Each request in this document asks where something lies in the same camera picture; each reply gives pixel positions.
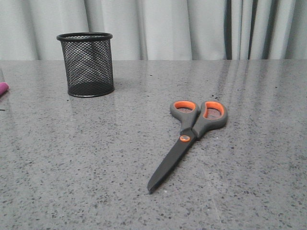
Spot grey curtain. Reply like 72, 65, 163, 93
0, 0, 307, 60

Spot magenta pen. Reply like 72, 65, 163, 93
0, 82, 10, 96

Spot grey and orange scissors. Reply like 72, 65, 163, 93
147, 101, 228, 194

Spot black mesh pen cup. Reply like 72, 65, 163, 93
57, 32, 115, 98

